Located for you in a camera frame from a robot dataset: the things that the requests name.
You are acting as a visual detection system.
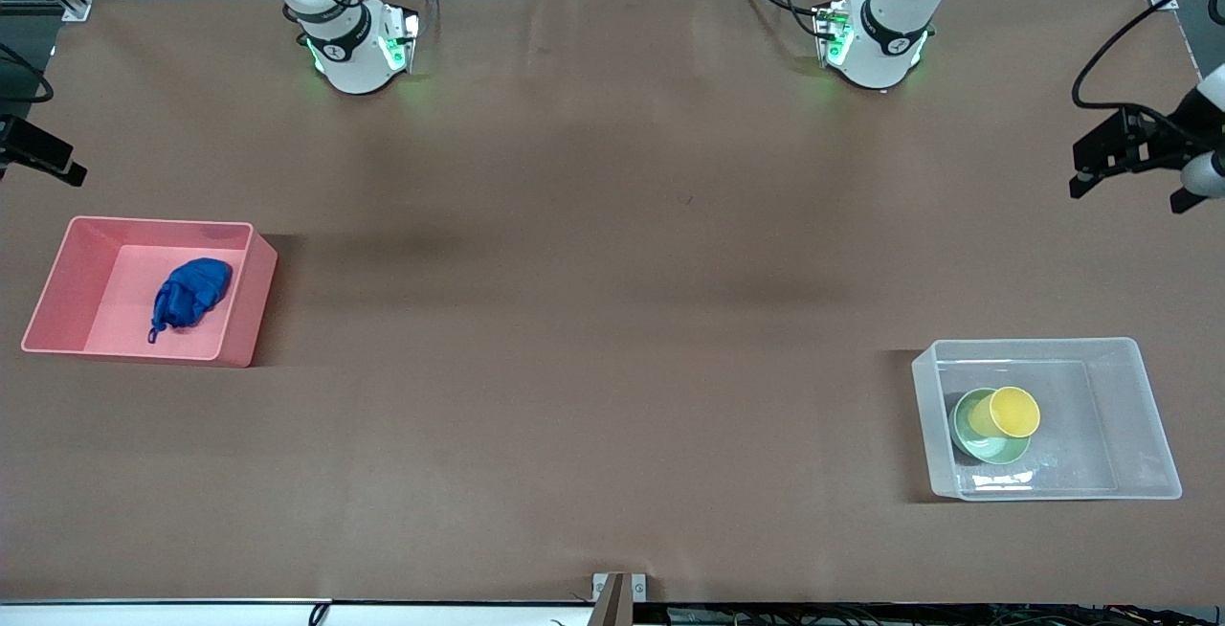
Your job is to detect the brown table cover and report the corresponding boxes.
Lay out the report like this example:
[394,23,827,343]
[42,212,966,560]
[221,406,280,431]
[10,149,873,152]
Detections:
[0,0,1225,608]

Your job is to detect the pink plastic bin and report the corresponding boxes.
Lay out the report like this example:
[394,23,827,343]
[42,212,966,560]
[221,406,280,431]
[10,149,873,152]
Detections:
[21,215,278,369]

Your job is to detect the light green bowl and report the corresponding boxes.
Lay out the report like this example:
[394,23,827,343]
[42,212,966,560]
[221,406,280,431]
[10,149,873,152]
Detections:
[950,387,1033,466]

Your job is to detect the blue cloth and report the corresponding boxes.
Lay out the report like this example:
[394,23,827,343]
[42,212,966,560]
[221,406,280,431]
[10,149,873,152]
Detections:
[146,257,234,345]

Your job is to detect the clear plastic storage box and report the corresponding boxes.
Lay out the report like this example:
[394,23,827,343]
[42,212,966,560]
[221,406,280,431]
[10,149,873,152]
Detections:
[911,337,1183,503]

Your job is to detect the metal table edge bracket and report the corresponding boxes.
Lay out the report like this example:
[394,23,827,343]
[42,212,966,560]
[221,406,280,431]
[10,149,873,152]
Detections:
[591,572,648,626]

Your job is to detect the yellow plastic cup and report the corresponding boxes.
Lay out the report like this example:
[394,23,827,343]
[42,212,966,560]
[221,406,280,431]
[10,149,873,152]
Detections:
[967,385,1042,439]

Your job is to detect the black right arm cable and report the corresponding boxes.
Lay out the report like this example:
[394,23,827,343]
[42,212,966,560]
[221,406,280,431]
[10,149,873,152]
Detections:
[0,40,55,106]

